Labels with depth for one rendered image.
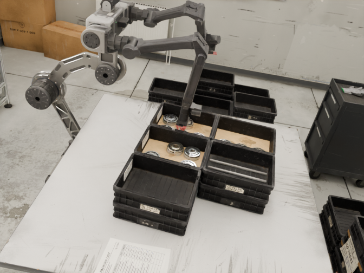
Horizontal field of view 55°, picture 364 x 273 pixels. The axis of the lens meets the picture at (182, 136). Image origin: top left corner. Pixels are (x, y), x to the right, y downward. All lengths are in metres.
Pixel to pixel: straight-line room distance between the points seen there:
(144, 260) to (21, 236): 0.61
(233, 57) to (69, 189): 3.62
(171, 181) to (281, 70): 3.62
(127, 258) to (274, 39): 3.95
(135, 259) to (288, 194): 1.05
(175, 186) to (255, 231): 0.50
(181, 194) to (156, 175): 0.20
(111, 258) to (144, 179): 0.45
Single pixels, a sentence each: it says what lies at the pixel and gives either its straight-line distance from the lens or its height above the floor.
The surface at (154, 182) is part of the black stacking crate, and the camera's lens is 1.95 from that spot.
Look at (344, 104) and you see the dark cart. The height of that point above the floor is 0.88.
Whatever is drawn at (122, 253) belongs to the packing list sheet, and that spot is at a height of 0.70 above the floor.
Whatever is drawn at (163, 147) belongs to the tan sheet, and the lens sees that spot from 2.19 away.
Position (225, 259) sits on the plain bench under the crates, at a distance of 1.86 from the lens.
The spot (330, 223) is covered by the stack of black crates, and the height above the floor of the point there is 0.28.
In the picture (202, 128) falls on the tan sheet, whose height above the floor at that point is 0.83.
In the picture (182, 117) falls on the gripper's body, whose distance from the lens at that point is 2.18.
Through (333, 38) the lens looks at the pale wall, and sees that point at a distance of 5.26.
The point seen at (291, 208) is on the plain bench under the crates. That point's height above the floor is 0.70.
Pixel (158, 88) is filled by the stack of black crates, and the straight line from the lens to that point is 3.52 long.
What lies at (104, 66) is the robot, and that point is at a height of 1.19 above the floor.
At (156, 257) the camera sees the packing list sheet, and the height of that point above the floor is 0.70.
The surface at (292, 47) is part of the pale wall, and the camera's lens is 5.19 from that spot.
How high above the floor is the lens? 2.18
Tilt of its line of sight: 36 degrees down
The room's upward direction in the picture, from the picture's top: 9 degrees clockwise
